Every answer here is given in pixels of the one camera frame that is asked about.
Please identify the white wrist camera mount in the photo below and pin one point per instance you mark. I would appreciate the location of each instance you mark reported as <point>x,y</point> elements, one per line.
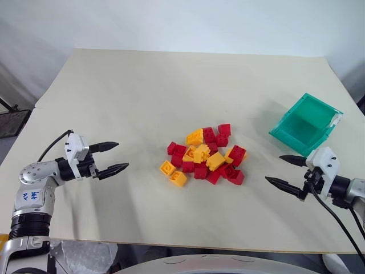
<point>75,147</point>
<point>323,162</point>

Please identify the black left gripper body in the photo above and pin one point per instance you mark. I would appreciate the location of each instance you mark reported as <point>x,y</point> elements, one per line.
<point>87,167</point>

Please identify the white rounded object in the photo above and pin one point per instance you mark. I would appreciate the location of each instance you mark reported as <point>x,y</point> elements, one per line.
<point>335,264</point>

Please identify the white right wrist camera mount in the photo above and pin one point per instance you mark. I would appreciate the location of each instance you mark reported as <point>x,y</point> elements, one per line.
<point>323,162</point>

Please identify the grey rounded shape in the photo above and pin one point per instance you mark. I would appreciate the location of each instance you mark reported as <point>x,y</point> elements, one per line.
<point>216,264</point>

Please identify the green plastic bin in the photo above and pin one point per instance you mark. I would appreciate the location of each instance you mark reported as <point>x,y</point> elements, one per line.
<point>302,125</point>

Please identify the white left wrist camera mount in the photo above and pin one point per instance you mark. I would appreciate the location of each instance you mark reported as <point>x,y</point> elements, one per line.
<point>75,147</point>

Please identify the yellow object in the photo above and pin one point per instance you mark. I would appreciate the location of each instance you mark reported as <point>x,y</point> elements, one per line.
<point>3,241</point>

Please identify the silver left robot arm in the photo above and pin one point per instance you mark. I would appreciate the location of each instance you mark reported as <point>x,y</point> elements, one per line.
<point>31,197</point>

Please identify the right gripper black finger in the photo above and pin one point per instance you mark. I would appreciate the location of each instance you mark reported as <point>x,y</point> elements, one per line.
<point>295,160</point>
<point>285,185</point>

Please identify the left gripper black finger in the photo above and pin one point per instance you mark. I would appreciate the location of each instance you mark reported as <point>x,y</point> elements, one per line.
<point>112,169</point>
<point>104,146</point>

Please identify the red toy block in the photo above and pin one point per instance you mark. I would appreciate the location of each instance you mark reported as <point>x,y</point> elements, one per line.
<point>181,149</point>
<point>236,154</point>
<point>188,167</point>
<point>236,177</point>
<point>176,160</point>
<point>200,172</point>
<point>209,134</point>
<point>213,177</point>
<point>171,148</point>
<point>224,129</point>
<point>222,140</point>
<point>212,147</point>
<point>228,170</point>

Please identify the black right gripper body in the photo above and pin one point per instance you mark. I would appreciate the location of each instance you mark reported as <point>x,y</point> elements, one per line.
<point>315,178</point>

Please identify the dark framed object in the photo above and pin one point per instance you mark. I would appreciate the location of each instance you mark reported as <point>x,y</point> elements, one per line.
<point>11,120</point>

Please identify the crumpled clear plastic bag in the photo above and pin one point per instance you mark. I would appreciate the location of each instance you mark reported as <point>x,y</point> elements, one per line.
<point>82,257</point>

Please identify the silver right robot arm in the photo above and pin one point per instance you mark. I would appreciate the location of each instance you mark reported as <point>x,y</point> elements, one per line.
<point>349,189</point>

